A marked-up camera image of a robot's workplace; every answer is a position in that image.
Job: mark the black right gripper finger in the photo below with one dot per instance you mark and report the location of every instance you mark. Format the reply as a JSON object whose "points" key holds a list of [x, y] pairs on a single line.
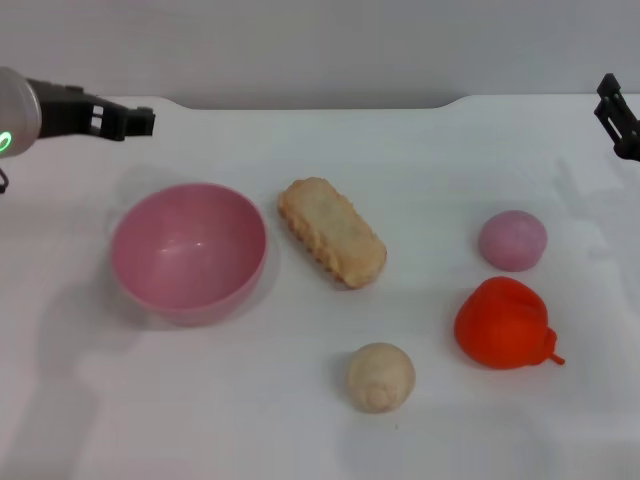
{"points": [[622, 135], [611, 85]]}

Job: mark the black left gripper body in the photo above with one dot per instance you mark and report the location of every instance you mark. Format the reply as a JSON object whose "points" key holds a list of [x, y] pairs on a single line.
{"points": [[62, 112]]}

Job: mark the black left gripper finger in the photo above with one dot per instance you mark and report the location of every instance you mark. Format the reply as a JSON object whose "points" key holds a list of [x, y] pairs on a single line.
{"points": [[114, 132], [132, 116]]}

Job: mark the pink plastic bowl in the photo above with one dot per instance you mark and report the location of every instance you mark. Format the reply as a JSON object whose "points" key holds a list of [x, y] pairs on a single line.
{"points": [[190, 250]]}

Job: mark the orange toy fruit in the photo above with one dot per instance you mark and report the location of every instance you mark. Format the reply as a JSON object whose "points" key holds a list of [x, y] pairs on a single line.
{"points": [[500, 325]]}

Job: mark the pink round bun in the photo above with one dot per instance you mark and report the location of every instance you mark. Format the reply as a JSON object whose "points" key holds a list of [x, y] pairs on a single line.
{"points": [[512, 240]]}

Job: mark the long golden bread loaf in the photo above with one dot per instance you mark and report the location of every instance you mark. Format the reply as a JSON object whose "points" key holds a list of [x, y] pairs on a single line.
{"points": [[332, 232]]}

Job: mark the beige round bun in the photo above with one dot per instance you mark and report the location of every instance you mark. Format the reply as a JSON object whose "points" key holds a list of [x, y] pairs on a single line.
{"points": [[381, 377]]}

